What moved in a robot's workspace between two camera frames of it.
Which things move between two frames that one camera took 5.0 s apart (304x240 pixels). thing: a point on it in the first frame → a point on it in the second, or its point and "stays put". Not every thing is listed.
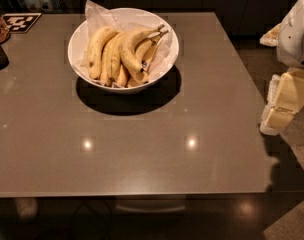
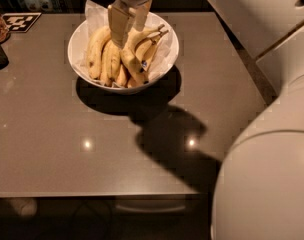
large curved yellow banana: (128, 42) stays put
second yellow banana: (110, 60) stays put
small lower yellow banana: (122, 78) stays put
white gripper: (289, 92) → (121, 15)
